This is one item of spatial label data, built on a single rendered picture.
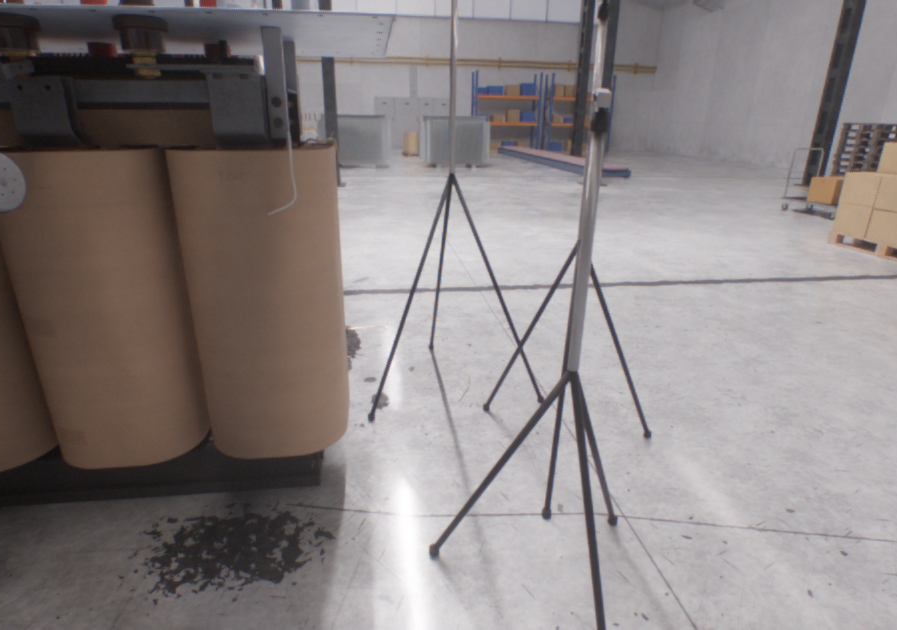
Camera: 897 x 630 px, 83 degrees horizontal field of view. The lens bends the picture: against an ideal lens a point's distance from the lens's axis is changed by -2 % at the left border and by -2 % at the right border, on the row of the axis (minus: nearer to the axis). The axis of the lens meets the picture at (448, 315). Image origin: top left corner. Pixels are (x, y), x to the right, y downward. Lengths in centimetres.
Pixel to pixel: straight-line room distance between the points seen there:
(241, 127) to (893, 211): 590
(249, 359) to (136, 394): 33
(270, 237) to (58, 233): 50
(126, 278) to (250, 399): 45
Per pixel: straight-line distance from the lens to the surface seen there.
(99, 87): 157
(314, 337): 149
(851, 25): 1348
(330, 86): 974
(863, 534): 210
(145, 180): 153
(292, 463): 184
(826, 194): 876
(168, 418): 170
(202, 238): 144
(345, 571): 158
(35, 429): 194
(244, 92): 141
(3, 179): 122
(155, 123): 157
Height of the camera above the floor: 115
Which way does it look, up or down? 21 degrees down
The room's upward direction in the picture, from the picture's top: 1 degrees clockwise
